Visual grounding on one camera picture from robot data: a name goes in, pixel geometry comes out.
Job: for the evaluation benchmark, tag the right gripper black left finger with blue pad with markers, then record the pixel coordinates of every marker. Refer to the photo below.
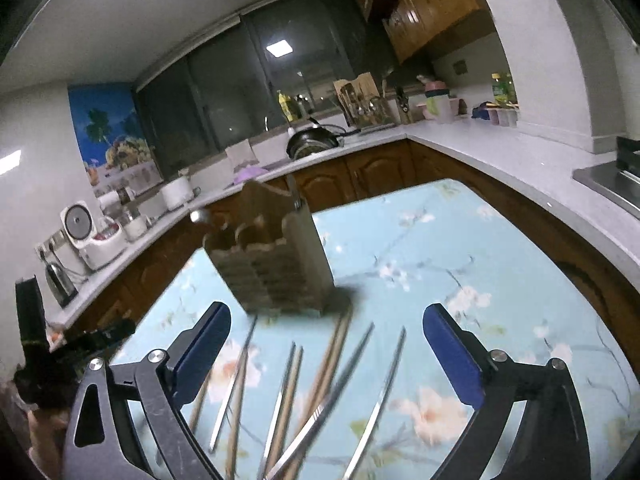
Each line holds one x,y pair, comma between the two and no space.
101,442

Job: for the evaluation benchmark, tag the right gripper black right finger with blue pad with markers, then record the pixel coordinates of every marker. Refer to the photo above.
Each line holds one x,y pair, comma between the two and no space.
551,441

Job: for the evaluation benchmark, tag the wooden chopstick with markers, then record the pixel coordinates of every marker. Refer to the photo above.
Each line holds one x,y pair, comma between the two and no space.
326,372
284,420
199,402
233,441

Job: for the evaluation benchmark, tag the dark kitchen window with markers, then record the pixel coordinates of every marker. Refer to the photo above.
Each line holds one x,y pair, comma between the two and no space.
226,90

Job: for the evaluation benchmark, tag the person's left hand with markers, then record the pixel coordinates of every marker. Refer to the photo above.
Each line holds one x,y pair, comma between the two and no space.
46,430

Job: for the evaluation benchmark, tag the steel electric kettle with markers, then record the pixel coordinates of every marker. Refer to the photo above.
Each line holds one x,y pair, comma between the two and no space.
62,287

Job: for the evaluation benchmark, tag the white rice cooker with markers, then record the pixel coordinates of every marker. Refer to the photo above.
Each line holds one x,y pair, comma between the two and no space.
97,242

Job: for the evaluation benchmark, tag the metal chopstick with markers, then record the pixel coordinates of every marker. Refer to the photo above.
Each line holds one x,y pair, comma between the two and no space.
276,414
224,404
378,409
314,424

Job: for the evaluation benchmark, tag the floral light blue tablecloth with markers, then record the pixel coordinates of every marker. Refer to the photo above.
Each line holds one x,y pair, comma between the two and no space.
391,257

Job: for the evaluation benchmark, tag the white ceramic pot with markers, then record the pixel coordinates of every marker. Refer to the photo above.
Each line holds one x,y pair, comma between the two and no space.
177,193

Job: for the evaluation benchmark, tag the tropical beach poster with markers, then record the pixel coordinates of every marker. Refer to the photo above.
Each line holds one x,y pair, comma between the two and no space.
109,134

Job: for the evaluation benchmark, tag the steel stove top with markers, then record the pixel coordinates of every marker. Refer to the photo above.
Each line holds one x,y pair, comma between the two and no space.
618,181

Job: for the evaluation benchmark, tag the purple lid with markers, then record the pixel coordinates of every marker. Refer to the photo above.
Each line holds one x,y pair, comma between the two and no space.
248,173

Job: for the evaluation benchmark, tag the wooden lower cabinets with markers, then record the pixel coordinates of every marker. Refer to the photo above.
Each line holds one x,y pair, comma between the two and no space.
372,172

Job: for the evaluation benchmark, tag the black wok pan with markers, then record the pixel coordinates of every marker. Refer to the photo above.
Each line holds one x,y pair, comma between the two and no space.
317,138

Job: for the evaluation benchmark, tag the stacked pastel cups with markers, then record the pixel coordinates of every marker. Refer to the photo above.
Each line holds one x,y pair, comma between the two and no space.
439,105

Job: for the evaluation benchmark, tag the green yellow drink bottle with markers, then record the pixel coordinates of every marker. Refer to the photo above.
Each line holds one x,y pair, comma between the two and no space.
503,89

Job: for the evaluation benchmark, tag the yellow oil bottle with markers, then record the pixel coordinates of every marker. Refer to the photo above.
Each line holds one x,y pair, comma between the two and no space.
289,107

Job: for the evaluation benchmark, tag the utensil drying rack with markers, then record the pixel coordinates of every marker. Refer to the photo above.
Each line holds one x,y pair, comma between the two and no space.
361,102

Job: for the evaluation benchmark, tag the wooden upper cabinet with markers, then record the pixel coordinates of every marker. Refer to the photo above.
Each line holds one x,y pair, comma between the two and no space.
432,27

